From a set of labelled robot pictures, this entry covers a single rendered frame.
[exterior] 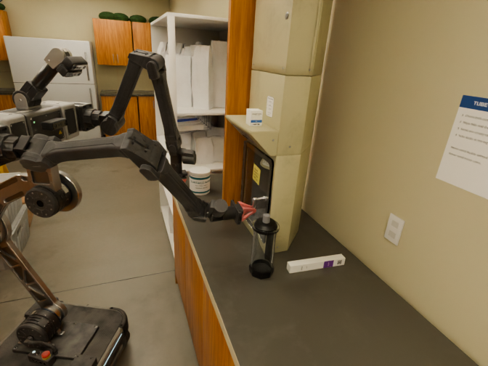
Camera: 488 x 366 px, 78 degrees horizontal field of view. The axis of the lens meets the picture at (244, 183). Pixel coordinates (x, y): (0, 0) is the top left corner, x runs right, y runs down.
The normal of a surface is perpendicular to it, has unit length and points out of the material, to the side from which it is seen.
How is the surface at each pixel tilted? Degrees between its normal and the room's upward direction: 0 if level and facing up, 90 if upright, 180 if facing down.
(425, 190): 90
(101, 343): 0
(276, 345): 0
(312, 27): 90
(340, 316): 0
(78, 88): 90
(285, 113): 90
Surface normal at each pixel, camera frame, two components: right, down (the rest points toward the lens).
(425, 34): -0.93, 0.09
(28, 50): 0.36, 0.39
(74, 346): 0.06, -0.92
